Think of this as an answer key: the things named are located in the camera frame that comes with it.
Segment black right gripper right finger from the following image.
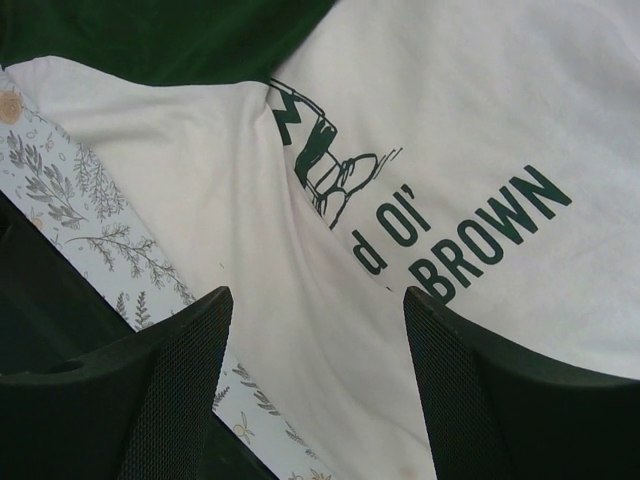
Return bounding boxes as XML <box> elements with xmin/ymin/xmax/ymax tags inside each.
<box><xmin>403</xmin><ymin>287</ymin><xmax>639</xmax><ymax>479</ymax></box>

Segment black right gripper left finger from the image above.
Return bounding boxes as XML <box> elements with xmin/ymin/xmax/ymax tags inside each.
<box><xmin>1</xmin><ymin>287</ymin><xmax>233</xmax><ymax>479</ymax></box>

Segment white green raglan t-shirt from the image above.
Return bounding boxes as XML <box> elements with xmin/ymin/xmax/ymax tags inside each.
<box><xmin>1</xmin><ymin>1</ymin><xmax>639</xmax><ymax>479</ymax></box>

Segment floral patterned table mat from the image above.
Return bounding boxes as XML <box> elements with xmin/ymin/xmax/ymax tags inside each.
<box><xmin>1</xmin><ymin>73</ymin><xmax>331</xmax><ymax>479</ymax></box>

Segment black metal base rail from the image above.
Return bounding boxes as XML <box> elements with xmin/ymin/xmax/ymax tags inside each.
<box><xmin>1</xmin><ymin>199</ymin><xmax>271</xmax><ymax>479</ymax></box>

